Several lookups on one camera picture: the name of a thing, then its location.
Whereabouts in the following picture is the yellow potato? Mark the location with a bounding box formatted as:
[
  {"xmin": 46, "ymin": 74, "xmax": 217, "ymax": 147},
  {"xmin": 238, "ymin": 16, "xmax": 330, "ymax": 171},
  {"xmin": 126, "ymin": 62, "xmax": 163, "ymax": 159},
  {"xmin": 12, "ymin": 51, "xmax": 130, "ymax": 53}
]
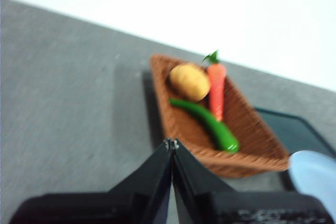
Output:
[{"xmin": 169, "ymin": 63, "xmax": 212, "ymax": 102}]

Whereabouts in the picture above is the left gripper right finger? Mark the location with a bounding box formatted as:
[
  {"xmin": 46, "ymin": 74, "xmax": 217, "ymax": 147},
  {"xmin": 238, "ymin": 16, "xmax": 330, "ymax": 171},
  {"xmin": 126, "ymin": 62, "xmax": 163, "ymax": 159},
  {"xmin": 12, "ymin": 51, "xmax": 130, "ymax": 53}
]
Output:
[{"xmin": 172, "ymin": 137, "xmax": 334, "ymax": 224}]

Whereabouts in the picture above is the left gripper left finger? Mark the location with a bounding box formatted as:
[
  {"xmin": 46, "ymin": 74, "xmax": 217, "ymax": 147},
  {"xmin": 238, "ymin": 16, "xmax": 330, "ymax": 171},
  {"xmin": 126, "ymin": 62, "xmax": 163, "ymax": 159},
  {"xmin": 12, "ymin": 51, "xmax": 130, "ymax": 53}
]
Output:
[{"xmin": 9, "ymin": 137, "xmax": 173, "ymax": 224}]

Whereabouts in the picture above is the black rectangular tray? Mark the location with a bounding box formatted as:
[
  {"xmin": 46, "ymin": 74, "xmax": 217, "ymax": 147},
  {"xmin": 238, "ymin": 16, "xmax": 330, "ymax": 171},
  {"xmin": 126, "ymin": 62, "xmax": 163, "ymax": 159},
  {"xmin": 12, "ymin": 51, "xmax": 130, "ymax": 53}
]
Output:
[{"xmin": 253, "ymin": 107, "xmax": 336, "ymax": 190}]

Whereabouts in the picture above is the green pepper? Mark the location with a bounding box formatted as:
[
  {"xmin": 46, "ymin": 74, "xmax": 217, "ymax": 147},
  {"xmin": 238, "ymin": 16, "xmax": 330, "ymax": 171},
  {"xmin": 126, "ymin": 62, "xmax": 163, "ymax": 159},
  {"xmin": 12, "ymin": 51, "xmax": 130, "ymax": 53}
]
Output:
[{"xmin": 169, "ymin": 97, "xmax": 240, "ymax": 154}]

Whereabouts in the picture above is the brown wicker basket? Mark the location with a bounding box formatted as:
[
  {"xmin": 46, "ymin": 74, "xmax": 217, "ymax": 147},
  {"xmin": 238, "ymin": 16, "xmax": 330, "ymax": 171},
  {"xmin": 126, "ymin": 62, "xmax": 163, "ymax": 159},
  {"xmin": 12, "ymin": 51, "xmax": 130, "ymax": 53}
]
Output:
[{"xmin": 149, "ymin": 54, "xmax": 291, "ymax": 180}]

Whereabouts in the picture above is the light blue plate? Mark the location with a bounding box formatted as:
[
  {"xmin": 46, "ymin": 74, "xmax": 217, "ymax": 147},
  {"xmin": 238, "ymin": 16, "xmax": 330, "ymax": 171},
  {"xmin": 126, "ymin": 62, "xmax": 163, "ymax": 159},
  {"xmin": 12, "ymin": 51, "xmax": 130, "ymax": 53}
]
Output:
[{"xmin": 288, "ymin": 150, "xmax": 336, "ymax": 216}]

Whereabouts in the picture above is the orange carrot with green leaves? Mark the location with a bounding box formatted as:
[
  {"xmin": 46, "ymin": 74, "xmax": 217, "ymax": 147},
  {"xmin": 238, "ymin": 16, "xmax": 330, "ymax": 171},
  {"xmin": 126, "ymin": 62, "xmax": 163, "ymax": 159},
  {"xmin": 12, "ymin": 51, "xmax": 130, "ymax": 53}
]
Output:
[{"xmin": 202, "ymin": 50, "xmax": 227, "ymax": 122}]

